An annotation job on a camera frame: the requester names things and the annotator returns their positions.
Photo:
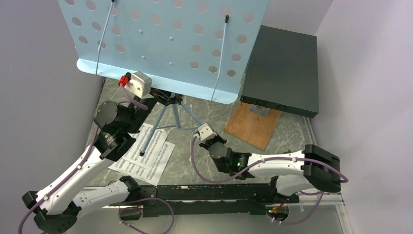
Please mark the small grey metal plate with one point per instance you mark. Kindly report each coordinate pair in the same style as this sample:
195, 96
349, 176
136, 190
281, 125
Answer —
259, 110

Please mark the dark green metal rack unit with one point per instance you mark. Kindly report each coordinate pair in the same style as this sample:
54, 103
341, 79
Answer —
282, 72

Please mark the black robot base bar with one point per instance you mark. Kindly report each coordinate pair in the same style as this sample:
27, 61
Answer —
208, 199

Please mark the light blue music stand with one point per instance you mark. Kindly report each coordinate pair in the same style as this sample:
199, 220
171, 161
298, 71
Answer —
197, 48

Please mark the wooden board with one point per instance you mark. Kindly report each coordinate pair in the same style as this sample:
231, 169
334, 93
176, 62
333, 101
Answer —
250, 127

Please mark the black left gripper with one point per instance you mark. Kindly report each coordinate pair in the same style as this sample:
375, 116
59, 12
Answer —
163, 93

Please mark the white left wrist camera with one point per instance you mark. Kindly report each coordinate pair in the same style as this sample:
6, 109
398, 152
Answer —
138, 83

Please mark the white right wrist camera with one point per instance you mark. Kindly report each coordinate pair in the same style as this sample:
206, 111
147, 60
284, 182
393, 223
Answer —
205, 132

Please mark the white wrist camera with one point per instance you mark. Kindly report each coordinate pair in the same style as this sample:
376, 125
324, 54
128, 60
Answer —
205, 132
138, 83

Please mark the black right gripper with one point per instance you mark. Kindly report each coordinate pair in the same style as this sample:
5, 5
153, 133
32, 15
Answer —
218, 137

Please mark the sheet music page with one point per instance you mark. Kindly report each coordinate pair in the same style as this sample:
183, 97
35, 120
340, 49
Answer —
150, 145
145, 168

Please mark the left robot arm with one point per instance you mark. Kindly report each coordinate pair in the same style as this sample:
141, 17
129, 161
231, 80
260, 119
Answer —
57, 207

